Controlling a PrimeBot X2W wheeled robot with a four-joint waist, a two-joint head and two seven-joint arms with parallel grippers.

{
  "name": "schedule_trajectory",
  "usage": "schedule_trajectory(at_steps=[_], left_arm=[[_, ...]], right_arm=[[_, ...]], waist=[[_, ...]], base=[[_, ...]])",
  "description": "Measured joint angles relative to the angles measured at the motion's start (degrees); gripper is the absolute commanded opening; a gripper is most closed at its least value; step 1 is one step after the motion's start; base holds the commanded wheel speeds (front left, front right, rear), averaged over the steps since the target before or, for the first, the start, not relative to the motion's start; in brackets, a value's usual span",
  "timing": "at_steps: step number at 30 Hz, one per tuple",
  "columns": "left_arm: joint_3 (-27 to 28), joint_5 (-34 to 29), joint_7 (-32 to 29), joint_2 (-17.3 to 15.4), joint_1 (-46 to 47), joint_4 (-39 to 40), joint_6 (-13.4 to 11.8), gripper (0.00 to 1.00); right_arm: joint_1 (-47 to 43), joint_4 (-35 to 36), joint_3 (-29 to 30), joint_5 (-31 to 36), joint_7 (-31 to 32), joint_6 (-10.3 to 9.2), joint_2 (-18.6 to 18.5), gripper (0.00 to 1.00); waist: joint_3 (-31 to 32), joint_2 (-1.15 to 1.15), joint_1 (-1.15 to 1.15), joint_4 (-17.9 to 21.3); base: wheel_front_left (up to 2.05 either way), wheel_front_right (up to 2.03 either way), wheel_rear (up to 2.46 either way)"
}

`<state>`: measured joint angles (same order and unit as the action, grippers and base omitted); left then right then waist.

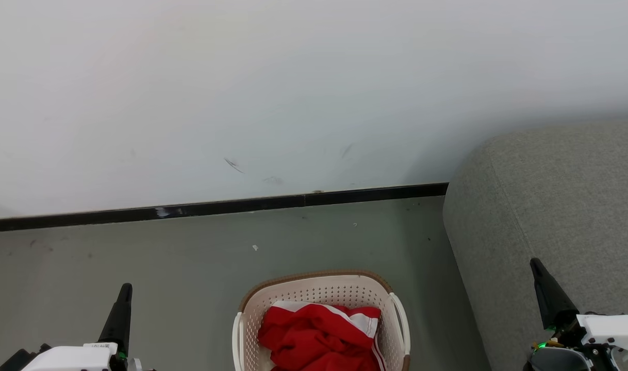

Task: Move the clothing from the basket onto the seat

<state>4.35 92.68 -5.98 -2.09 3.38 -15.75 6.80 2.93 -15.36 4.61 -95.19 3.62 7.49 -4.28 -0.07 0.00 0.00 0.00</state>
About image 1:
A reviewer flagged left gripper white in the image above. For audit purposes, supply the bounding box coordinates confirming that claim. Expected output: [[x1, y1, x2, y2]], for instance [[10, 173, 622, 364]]
[[0, 283, 139, 371]]

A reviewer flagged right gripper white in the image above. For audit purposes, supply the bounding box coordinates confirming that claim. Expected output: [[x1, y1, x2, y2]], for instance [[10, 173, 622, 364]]
[[523, 257, 628, 371]]

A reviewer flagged red jersey with white trim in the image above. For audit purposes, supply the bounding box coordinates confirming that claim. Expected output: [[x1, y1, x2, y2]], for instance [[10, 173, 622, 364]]
[[257, 301, 382, 371]]

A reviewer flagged grey fabric sofa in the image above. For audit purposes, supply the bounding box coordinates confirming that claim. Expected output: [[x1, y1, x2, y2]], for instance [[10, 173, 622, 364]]
[[442, 117, 628, 371]]

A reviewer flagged white perforated laundry basket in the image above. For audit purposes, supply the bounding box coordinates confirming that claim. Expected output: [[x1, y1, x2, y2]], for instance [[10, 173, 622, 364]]
[[232, 269, 411, 371]]

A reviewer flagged black wall baseboard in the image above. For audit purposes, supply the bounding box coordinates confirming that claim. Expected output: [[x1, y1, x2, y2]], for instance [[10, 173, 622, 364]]
[[0, 182, 449, 233]]

